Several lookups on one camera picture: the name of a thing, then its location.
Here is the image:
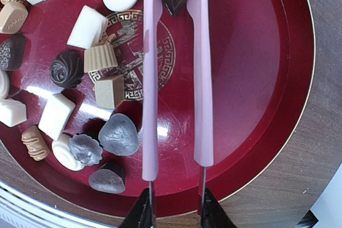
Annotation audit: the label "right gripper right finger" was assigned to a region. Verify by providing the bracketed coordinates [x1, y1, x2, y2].
[200, 187, 237, 228]

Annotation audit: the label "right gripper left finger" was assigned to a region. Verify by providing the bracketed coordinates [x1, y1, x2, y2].
[118, 188, 152, 228]

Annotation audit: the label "pink metal tongs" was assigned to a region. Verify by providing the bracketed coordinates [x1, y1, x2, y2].
[142, 0, 214, 227]

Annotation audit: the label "dark heart chocolate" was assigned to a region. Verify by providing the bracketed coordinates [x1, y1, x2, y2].
[98, 113, 139, 156]

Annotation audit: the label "white round swirl chocolate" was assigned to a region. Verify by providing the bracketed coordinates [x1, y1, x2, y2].
[51, 133, 85, 171]

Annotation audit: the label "tan cube chocolate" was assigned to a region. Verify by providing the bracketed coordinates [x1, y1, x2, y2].
[95, 75, 125, 109]

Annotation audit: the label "white square chocolate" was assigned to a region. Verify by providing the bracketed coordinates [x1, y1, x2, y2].
[38, 93, 75, 140]

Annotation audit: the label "tan striped chocolate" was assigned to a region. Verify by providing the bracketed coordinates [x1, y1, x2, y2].
[21, 125, 50, 161]

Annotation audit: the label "tan fluted chocolate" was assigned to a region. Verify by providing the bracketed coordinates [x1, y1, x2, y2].
[84, 44, 118, 73]

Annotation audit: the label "dark swirl chocolate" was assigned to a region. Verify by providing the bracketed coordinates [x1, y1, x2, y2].
[50, 50, 84, 89]

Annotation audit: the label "round red tray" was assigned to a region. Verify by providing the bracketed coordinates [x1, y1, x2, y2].
[1, 0, 315, 217]

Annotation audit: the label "metal front rail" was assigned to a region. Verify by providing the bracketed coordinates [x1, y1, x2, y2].
[1, 181, 115, 227]

